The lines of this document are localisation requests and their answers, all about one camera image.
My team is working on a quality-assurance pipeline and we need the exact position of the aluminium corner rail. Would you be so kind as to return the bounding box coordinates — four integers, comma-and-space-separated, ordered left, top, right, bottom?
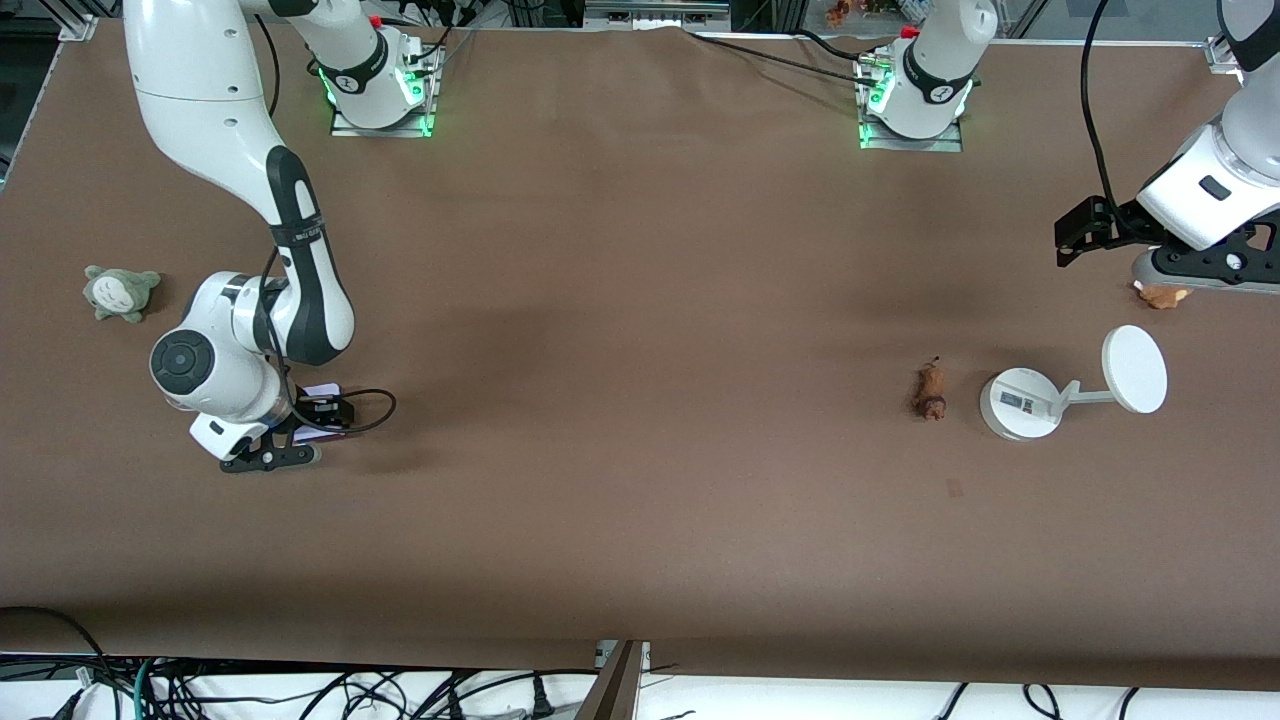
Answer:
40, 0, 103, 43

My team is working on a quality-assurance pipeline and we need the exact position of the thick black floor cable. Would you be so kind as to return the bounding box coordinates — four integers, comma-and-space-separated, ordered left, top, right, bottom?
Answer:
0, 605, 109, 686

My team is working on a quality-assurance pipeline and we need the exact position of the black plug with cable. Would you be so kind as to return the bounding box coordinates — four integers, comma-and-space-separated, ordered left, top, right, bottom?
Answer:
430, 668, 601, 720

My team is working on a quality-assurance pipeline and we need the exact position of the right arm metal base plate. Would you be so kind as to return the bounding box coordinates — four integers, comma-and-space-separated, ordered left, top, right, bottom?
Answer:
329, 40, 443, 139

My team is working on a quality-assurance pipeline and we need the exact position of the grey aluminium beam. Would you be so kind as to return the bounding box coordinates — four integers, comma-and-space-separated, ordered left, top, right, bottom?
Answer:
574, 640, 652, 720

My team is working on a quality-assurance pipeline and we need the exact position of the white round stand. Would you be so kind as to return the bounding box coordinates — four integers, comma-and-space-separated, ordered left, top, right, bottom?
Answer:
979, 325, 1169, 442

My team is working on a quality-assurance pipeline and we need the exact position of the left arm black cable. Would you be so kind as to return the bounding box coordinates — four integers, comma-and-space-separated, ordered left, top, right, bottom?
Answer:
1079, 0, 1126, 231

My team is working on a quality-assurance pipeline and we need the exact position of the grey-green plush toy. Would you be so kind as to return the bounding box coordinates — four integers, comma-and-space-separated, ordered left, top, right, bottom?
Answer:
83, 265, 162, 324

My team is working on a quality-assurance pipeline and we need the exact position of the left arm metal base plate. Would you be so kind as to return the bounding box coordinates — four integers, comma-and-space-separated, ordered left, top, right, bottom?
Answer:
857, 50, 966, 154

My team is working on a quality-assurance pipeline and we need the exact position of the long black table cable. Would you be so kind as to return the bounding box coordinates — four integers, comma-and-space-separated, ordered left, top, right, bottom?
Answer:
688, 32, 886, 89

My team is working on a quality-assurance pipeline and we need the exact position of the short black table cable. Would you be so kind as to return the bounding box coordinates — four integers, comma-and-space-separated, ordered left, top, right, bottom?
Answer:
795, 28, 873, 63

